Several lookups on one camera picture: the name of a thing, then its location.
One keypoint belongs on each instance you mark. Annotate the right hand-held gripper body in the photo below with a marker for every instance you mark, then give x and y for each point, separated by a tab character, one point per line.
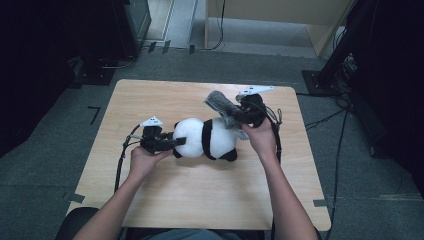
256	111

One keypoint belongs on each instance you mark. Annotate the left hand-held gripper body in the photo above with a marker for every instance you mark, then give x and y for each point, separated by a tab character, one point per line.
151	138

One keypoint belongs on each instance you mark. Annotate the panda plush toy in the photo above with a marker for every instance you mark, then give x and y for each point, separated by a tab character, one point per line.
193	136

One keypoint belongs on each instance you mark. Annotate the grey cloth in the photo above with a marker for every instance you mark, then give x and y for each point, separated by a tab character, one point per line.
218	101

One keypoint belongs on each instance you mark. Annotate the person's left hand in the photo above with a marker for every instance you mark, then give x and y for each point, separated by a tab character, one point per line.
143	165

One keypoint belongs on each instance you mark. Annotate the person's right hand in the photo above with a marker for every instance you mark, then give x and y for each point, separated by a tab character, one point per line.
263	141

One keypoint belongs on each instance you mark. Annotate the black angled floor tape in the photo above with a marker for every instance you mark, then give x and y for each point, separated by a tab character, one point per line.
95	112

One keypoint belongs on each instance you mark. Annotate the person's clothing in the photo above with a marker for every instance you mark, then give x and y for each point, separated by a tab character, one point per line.
186	235

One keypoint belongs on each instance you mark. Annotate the black metal stand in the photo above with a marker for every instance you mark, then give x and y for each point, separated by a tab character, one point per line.
336	60

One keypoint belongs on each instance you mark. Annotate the grey floor tape strip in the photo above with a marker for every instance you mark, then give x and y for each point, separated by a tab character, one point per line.
321	202
75	197

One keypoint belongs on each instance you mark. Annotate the light wooden cabinet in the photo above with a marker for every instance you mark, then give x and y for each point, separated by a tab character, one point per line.
266	10

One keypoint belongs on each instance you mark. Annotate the dark cabinet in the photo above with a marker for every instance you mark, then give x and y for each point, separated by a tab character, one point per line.
133	26

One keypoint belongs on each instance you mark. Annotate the black chair armrest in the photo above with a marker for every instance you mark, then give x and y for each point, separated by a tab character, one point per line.
75	223

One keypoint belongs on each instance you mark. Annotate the dark curtain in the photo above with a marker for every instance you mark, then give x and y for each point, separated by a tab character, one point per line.
40	66
396	83

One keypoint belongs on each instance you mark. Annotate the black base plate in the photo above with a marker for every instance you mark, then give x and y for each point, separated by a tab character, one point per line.
93	76

